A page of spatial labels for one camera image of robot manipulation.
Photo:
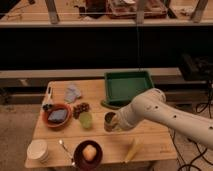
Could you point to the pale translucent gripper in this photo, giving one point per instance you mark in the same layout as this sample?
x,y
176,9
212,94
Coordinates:
x,y
115,124

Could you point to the small metal cup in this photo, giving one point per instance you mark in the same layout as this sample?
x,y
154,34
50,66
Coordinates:
x,y
108,126

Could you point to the green plastic cup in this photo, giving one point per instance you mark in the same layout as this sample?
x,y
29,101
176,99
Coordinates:
x,y
85,119

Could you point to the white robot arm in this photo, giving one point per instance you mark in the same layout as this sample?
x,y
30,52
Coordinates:
x,y
151,105

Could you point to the green plastic tray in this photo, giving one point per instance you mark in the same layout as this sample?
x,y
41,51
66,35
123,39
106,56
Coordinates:
x,y
122,87

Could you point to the green cucumber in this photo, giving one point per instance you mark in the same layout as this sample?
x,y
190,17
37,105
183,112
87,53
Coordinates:
x,y
105,104

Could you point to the yellow banana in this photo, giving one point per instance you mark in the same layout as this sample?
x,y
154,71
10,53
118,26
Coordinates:
x,y
134,149

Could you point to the bunch of dark grapes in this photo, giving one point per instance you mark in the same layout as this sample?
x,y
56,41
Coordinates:
x,y
78,109

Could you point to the yellow apple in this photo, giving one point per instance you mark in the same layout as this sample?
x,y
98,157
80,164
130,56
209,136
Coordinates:
x,y
89,152

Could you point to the dark red plate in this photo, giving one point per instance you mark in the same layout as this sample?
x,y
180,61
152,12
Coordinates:
x,y
80,161

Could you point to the crumpled light blue cloth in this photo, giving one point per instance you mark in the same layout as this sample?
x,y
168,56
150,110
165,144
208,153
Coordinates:
x,y
72,93

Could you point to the metal spoon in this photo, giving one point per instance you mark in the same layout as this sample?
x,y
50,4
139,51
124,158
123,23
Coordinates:
x,y
61,142

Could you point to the blue sponge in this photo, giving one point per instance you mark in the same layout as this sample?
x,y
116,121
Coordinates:
x,y
57,116

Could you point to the orange bowl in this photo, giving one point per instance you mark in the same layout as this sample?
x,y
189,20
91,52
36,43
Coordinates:
x,y
58,106

